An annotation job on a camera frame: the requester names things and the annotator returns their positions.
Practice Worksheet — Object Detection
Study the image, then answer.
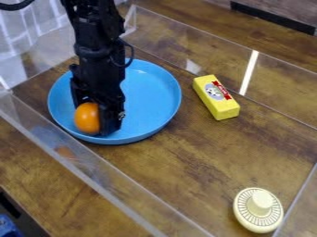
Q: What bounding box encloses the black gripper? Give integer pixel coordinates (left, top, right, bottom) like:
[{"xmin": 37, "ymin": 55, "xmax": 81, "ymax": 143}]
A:
[{"xmin": 69, "ymin": 44, "xmax": 125, "ymax": 135}]

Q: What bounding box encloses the orange ball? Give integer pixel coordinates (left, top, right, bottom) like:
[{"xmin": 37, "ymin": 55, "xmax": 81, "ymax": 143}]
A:
[{"xmin": 73, "ymin": 103, "xmax": 100, "ymax": 134}]

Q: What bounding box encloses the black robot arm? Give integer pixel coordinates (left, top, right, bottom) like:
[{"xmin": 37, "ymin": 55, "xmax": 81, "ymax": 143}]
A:
[{"xmin": 60, "ymin": 0, "xmax": 125, "ymax": 135}]

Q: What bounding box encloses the blue round tray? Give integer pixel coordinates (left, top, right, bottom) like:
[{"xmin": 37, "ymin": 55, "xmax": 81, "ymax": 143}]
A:
[{"xmin": 46, "ymin": 59, "xmax": 181, "ymax": 145}]

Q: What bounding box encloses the yellow butter box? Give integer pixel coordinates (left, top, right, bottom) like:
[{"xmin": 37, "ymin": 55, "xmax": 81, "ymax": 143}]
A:
[{"xmin": 192, "ymin": 75, "xmax": 240, "ymax": 120}]

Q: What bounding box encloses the blue object at corner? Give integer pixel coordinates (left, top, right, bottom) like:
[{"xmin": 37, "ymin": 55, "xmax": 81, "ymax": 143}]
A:
[{"xmin": 0, "ymin": 215, "xmax": 21, "ymax": 237}]

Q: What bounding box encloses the cream round lid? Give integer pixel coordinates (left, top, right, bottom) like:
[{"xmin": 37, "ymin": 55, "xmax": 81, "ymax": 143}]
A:
[{"xmin": 232, "ymin": 187, "xmax": 283, "ymax": 233}]

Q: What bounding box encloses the black cable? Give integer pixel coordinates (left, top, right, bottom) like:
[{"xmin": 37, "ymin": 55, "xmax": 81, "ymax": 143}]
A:
[{"xmin": 109, "ymin": 38, "xmax": 134, "ymax": 69}]

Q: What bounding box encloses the clear acrylic enclosure wall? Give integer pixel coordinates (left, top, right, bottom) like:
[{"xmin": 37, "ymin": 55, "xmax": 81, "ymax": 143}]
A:
[{"xmin": 0, "ymin": 0, "xmax": 317, "ymax": 237}]

